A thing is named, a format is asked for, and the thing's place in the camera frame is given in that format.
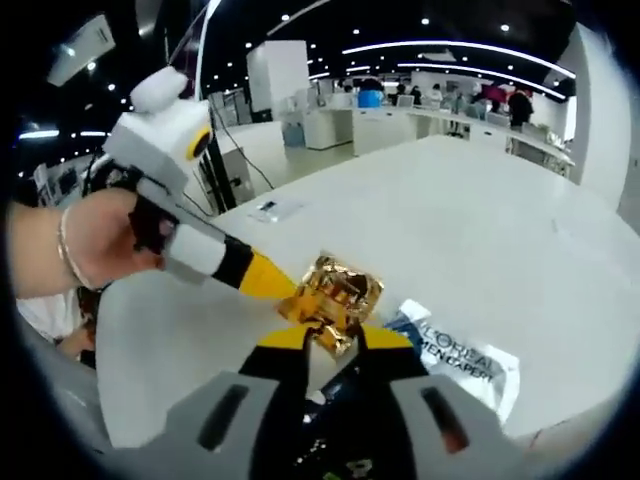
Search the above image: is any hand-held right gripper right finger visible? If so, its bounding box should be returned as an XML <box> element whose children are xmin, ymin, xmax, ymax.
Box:
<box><xmin>357</xmin><ymin>325</ymin><xmax>525</xmax><ymax>480</ymax></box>

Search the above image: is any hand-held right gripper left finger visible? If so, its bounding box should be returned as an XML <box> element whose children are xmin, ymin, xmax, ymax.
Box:
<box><xmin>149</xmin><ymin>325</ymin><xmax>321</xmax><ymax>480</ymax></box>

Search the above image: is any long white counter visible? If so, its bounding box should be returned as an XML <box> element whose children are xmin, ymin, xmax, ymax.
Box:
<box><xmin>279</xmin><ymin>97</ymin><xmax>576</xmax><ymax>176</ymax></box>

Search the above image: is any person's left hand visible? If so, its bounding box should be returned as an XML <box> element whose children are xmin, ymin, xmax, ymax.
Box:
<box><xmin>66</xmin><ymin>191</ymin><xmax>165</xmax><ymax>291</ymax></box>

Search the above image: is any thin wrist bracelet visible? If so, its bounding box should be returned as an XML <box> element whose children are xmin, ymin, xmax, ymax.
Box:
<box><xmin>57</xmin><ymin>204</ymin><xmax>101</xmax><ymax>291</ymax></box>

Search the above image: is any black-legged standing desk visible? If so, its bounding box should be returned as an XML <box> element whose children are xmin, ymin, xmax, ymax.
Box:
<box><xmin>197</xmin><ymin>127</ymin><xmax>241</xmax><ymax>216</ymax></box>

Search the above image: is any white blue skincare sachet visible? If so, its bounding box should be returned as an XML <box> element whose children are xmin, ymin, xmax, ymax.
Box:
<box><xmin>384</xmin><ymin>298</ymin><xmax>521</xmax><ymax>426</ymax></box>

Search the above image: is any ceiling air conditioner unit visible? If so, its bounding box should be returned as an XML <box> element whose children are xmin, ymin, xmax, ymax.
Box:
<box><xmin>47</xmin><ymin>13</ymin><xmax>117</xmax><ymax>86</ymax></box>

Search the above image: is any dark green skincare sachet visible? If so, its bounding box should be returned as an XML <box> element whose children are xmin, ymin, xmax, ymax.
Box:
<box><xmin>299</xmin><ymin>344</ymin><xmax>401</xmax><ymax>480</ymax></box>

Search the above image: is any small clear skincare sachet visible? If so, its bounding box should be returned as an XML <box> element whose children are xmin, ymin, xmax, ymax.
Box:
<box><xmin>248</xmin><ymin>198</ymin><xmax>306</xmax><ymax>224</ymax></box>

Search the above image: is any gold foil skincare sachet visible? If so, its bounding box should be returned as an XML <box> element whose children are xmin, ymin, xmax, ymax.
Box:
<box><xmin>277</xmin><ymin>254</ymin><xmax>386</xmax><ymax>359</ymax></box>

